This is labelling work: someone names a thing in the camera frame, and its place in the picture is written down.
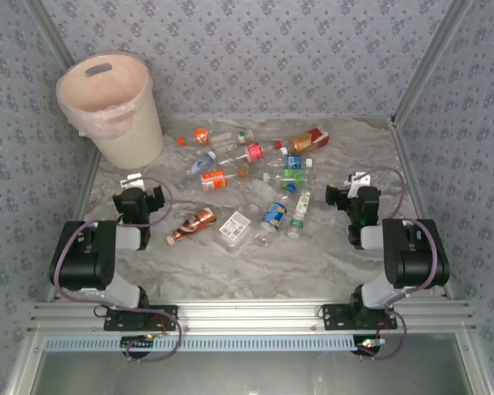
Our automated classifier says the bottle orange white label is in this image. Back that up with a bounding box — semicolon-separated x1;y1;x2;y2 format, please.
200;166;249;193

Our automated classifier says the grey metal panel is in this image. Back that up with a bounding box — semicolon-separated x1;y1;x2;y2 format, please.
35;349;477;395

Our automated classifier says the clear bottle green white band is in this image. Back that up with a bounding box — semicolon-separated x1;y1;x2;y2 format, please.
208;129;255;146

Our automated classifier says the blue yellow Pepsi label bottle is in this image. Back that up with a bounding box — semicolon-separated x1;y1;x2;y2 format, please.
254;184;298;248

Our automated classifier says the clear bottle blue label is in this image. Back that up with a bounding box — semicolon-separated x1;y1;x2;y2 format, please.
269;153;314;170

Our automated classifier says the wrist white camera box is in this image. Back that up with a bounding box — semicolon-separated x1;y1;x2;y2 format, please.
120;173;146;190
345;170;374;198

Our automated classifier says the aluminium frame bar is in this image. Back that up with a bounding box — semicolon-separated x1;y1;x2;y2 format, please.
454;332;494;395
2;332;46;395

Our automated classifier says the cream plastic bin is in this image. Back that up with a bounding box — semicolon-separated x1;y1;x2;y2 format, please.
55;49;165;170

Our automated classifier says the clear plastic clamshell box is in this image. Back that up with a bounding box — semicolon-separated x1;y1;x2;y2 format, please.
217;210;253;250

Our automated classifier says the water bottle purple blue label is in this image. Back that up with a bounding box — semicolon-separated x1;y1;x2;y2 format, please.
174;151;217;192

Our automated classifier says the pale blue slotted cable duct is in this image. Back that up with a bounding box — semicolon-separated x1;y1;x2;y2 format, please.
44;333;355;353

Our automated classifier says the black controller board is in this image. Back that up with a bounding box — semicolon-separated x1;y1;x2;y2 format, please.
119;335;156;359
352;335;386;357

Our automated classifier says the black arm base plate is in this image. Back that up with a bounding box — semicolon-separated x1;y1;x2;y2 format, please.
321;303;398;332
102;304;179;332

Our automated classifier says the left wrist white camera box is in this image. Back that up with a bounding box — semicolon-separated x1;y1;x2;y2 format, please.
120;173;146;190

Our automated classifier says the short clear bottle green print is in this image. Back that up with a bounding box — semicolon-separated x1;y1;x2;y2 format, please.
212;140;240;156

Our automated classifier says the aluminium frame post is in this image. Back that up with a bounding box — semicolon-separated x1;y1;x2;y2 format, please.
389;0;477;128
22;0;82;73

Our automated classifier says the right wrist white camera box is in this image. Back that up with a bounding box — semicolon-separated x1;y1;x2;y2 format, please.
345;170;374;198

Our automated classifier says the aluminium mounting rail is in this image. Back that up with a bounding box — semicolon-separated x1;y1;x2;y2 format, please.
26;300;477;334

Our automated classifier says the tea bottle red gold label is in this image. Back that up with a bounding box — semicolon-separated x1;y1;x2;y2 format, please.
280;125;330;156

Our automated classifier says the clear bottle white green label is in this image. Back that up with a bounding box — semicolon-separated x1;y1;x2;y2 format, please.
287;188;313;240

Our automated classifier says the bottle copper brown label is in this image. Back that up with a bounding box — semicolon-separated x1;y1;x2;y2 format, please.
165;207;217;247

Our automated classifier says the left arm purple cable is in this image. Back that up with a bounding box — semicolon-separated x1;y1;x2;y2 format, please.
50;176;183;364

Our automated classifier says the clear bottle red label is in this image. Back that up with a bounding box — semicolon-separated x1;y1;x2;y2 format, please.
217;139;284;166

